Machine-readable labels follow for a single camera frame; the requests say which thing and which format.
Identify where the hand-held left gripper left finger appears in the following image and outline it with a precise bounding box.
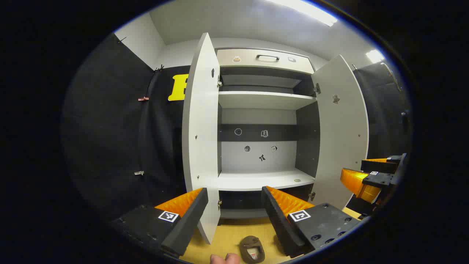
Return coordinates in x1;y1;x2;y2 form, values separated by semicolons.
110;188;209;258

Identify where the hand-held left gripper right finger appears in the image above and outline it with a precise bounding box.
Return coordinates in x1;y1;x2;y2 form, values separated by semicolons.
261;186;361;258

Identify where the brown plush shoe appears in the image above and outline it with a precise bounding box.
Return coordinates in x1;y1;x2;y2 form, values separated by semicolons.
239;236;266;264

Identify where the white shoe cabinet door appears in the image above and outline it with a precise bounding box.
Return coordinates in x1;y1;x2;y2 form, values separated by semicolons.
182;32;223;245
311;54;370;211

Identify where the white grey shoe cabinet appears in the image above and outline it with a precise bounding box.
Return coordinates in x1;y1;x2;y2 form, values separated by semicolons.
216;47;320;220

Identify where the white cabinet shelf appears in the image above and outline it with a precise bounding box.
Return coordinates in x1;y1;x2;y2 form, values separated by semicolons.
219;169;315;192
219;91;317;110

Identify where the beige cabinet drawer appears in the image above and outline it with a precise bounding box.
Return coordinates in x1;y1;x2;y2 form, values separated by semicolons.
216;48;315;74

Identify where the black backdrop cloth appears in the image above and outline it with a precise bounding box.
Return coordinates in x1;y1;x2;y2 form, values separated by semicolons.
353;62;413;215
62;33;189;222

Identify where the ceiling light strip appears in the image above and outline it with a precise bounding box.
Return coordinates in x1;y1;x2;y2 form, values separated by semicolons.
366;49;385;63

